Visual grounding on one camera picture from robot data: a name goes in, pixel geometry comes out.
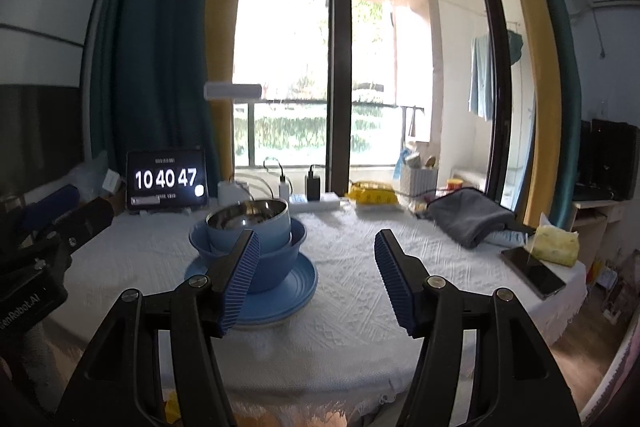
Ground blue plate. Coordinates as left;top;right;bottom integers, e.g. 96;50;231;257
183;250;319;327

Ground large blue bowl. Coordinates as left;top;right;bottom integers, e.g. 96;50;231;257
186;218;307;294

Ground light blue steel bowl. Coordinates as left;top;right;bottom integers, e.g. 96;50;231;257
205;198;292;253

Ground white lace tablecloth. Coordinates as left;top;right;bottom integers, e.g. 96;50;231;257
43;208;587;419

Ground white desk lamp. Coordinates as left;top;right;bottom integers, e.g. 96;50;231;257
204;81;262;205

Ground grey folded towel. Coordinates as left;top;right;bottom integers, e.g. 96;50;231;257
425;187;522;249

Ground cardboard box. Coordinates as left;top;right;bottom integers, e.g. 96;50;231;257
100;180;126;216

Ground white storage basket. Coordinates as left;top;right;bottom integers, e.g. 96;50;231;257
399;165;438;199

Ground white power strip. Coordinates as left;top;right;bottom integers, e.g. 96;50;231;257
288;192;341;213

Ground yellow wet wipes pack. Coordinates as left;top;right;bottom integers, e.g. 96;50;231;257
346;181;399;206

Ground white phone charger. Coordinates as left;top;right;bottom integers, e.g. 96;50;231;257
278;174;292;202

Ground red yellow jar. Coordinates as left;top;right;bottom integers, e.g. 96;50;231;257
446;178;463;191

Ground black tablet showing clock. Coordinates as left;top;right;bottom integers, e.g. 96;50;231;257
125;148;208;212

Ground black power adapter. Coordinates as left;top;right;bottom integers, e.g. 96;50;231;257
305;166;321;202

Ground black smartphone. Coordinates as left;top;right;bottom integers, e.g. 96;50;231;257
500;247;565;300

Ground yellow tissue pack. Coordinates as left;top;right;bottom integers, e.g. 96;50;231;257
525;213;579;268

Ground yellow curtain right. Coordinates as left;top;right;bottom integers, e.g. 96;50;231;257
520;0;560;225

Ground yellow curtain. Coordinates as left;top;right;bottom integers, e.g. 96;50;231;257
204;0;260;188
520;0;560;225

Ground teal curtain right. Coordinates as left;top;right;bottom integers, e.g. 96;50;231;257
534;0;582;230

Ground teal curtain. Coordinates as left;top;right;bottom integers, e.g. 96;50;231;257
81;0;221;195
534;0;582;230

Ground hanging blue clothes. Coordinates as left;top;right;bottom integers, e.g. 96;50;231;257
468;35;495;121

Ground teal curtain left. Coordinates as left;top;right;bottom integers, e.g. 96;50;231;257
81;0;221;195

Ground black monitor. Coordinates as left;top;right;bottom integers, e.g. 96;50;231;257
573;119;639;202

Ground yellow curtain left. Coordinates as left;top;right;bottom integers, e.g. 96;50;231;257
204;0;260;188

